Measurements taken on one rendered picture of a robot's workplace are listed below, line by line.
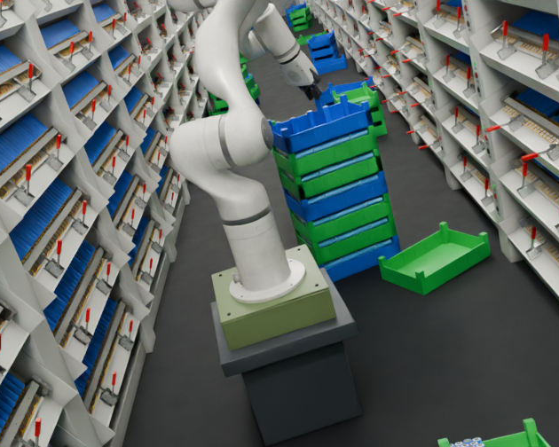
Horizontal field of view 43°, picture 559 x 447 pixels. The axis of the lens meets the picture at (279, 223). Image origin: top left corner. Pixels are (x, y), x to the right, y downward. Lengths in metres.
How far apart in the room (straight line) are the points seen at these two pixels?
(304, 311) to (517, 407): 0.53
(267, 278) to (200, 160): 0.32
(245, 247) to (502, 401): 0.70
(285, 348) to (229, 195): 0.37
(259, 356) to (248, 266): 0.20
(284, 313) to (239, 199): 0.28
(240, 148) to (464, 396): 0.80
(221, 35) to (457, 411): 1.02
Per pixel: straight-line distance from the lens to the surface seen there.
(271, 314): 1.63
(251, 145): 1.51
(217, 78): 1.59
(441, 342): 2.01
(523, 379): 1.84
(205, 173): 1.57
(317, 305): 1.64
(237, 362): 1.62
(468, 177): 2.76
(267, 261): 1.63
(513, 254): 2.33
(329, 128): 2.28
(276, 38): 2.12
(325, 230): 2.35
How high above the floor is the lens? 1.11
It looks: 21 degrees down
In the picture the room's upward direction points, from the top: 16 degrees counter-clockwise
